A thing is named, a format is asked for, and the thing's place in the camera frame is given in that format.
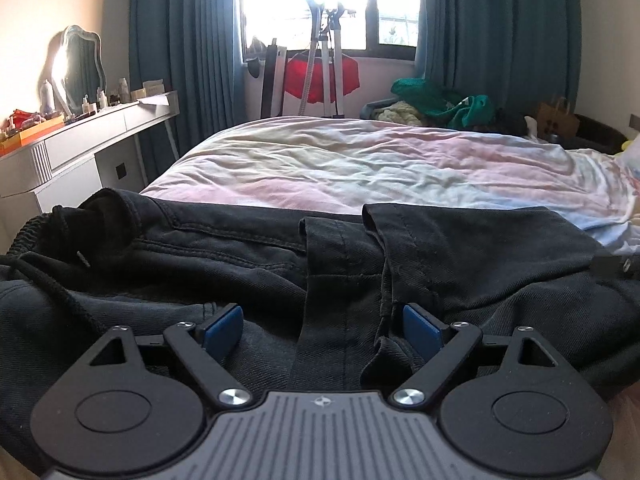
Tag cream yellow clothes pile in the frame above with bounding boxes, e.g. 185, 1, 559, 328
373, 101, 423, 126

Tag white dressing table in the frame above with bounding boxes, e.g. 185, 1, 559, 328
1, 91, 179, 252

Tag brown paper bag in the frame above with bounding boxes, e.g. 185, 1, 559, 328
536, 96, 579, 140

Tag black bedside chair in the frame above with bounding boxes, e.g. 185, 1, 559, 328
561, 114, 628, 155

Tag pastel tie-dye pillow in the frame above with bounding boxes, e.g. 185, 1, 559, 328
615, 136, 640, 180

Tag grey wall switch plate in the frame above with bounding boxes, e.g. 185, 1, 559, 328
629, 114, 640, 132

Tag orange tray with items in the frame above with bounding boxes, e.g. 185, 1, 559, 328
0, 110, 64, 156

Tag vanity mirror white frame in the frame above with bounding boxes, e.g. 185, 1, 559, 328
37, 25, 106, 116

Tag green clothes pile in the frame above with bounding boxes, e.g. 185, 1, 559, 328
390, 78, 496, 130

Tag black pants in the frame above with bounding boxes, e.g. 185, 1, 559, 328
1, 190, 639, 474

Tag teal curtain of window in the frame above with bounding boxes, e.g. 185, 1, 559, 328
414, 0, 582, 130
129, 0, 246, 180

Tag teal curtain left of window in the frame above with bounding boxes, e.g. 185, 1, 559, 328
129, 0, 246, 180

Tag pastel tie-dye bed cover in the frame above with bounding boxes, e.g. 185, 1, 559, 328
145, 116, 639, 254

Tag teal curtain right of window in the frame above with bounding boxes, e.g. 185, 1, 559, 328
414, 0, 582, 130

